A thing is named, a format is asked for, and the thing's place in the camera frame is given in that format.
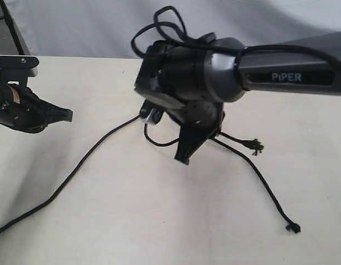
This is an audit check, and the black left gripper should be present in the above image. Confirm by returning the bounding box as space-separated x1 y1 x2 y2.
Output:
0 84 73 134

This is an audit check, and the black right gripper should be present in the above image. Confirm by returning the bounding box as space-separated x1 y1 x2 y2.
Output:
166 100 225 165

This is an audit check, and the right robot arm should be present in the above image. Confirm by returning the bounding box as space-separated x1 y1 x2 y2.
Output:
135 31 341 164

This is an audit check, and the grey backdrop cloth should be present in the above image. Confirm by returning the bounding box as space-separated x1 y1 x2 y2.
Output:
6 1 341 58

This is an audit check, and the black stand pole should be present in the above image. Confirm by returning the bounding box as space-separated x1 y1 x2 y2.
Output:
0 0 25 55

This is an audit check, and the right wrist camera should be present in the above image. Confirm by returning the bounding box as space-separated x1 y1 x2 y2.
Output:
139 100 164 125

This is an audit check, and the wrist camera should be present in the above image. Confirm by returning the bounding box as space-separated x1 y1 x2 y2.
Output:
0 55 40 87
139 100 164 125

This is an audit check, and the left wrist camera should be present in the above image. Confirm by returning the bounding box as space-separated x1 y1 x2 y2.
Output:
0 55 40 87

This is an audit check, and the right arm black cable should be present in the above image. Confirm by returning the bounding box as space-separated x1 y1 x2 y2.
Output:
130 6 341 81

